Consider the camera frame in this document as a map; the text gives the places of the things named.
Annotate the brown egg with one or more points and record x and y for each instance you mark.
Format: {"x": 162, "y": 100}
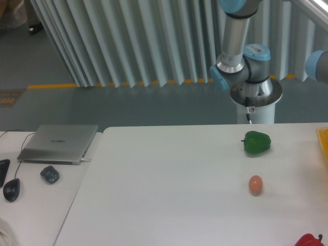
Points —
{"x": 255, "y": 185}

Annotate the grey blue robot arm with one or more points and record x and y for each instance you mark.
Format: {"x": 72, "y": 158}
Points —
{"x": 233, "y": 65}

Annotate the green bell pepper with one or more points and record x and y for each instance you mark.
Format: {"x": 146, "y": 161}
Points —
{"x": 255, "y": 142}

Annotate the silver laptop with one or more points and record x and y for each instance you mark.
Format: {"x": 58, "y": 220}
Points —
{"x": 58, "y": 144}

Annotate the white folding partition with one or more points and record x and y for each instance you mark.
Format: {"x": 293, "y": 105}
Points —
{"x": 131, "y": 42}

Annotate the black earbuds case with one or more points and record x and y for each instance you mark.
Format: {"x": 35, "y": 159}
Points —
{"x": 50, "y": 174}

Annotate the black flat device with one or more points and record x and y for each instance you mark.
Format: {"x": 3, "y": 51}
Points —
{"x": 4, "y": 166}

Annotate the black computer mouse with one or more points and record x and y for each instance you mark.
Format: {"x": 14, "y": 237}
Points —
{"x": 11, "y": 190}

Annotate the red bell pepper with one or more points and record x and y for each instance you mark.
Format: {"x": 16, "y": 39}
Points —
{"x": 310, "y": 240}

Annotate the white cloth bag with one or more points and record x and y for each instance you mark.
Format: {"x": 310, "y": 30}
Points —
{"x": 8, "y": 234}

